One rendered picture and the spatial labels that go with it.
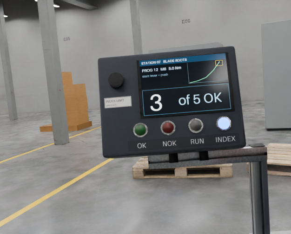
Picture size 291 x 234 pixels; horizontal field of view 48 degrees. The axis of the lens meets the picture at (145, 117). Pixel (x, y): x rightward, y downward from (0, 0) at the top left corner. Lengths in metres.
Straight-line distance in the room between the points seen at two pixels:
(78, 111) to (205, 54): 8.40
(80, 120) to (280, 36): 5.35
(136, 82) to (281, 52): 6.10
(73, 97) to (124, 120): 8.34
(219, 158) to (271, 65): 5.99
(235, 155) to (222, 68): 0.18
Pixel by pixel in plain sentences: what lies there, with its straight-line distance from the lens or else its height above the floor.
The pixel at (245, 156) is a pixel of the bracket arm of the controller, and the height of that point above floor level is 1.04.
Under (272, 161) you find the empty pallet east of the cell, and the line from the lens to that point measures 4.03.
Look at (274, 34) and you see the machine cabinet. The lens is 6.67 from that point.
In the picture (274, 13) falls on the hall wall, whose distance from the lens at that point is 13.44.
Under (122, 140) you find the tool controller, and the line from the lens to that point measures 0.59.
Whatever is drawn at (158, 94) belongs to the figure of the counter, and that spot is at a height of 1.18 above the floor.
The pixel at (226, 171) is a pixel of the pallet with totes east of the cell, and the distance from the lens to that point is 3.91.
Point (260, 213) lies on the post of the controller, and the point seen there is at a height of 0.92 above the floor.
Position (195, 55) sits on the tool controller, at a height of 1.24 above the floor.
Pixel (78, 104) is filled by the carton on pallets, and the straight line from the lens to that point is 8.97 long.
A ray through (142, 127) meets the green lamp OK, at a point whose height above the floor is 1.12.
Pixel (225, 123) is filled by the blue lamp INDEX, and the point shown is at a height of 1.12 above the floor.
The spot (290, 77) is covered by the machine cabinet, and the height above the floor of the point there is 1.00.
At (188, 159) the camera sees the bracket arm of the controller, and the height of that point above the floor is 1.04.
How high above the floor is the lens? 1.21
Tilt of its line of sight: 7 degrees down
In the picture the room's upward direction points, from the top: 5 degrees counter-clockwise
